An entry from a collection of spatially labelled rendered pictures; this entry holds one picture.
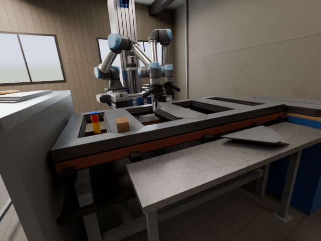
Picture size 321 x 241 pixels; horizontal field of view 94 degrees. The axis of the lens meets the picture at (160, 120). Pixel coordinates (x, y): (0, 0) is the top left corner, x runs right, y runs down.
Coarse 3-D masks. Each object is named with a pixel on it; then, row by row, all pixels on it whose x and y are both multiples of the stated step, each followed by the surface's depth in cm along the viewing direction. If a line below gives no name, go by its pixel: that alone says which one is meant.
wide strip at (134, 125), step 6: (108, 114) 117; (114, 114) 116; (120, 114) 114; (126, 114) 113; (108, 120) 99; (114, 120) 98; (132, 120) 96; (114, 126) 86; (132, 126) 84; (138, 126) 84; (120, 132) 76; (126, 132) 75; (132, 132) 75
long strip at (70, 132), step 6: (78, 114) 123; (72, 120) 104; (78, 120) 104; (66, 126) 92; (72, 126) 91; (78, 126) 90; (66, 132) 80; (72, 132) 80; (78, 132) 79; (60, 138) 73; (66, 138) 72; (72, 138) 72; (54, 144) 66; (60, 144) 65
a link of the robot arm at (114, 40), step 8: (112, 40) 120; (120, 40) 121; (128, 40) 126; (112, 48) 123; (120, 48) 126; (128, 48) 131; (112, 56) 133; (104, 64) 142; (96, 72) 149; (104, 72) 148
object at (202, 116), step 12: (144, 108) 141; (204, 108) 140; (216, 108) 127; (228, 108) 116; (264, 108) 109; (276, 108) 114; (84, 120) 110; (204, 120) 89; (216, 120) 93; (228, 120) 97; (84, 132) 90; (144, 132) 75; (156, 132) 78; (168, 132) 81; (180, 132) 84; (84, 144) 65; (96, 144) 67; (108, 144) 69; (120, 144) 72; (60, 156) 62; (72, 156) 64
